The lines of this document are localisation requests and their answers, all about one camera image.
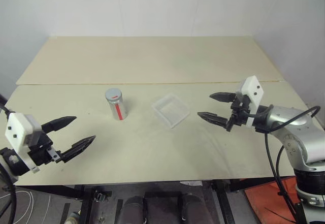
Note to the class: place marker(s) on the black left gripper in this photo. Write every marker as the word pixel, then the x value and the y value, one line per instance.
pixel 40 154

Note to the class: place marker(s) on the black caster wheel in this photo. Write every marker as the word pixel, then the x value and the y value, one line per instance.
pixel 100 196

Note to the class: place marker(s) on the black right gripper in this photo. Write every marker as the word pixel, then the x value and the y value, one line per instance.
pixel 238 114

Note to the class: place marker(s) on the silver bottle cap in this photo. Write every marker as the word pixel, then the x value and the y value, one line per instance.
pixel 113 94

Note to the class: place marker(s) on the dark rounded shape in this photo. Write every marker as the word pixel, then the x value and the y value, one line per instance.
pixel 132 210
pixel 193 208

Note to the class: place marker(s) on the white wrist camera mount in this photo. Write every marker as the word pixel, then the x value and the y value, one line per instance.
pixel 251 92
pixel 20 132

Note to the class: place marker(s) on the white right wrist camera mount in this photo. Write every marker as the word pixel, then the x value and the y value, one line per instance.
pixel 251 92

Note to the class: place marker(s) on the grey canister with red label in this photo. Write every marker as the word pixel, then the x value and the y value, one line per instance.
pixel 117 107

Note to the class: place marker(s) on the clear square plastic tray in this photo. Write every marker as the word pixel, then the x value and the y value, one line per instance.
pixel 170 109

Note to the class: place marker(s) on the large cream table cover sheet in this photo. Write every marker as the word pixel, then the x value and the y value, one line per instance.
pixel 152 145

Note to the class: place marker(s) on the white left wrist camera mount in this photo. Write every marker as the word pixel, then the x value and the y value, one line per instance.
pixel 20 132

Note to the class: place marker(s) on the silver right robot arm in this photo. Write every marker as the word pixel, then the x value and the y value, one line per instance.
pixel 299 137

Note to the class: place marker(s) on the orange floor mat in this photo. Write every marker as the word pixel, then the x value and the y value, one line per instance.
pixel 266 201

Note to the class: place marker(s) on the black metal table frame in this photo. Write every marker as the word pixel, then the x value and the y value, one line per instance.
pixel 223 198

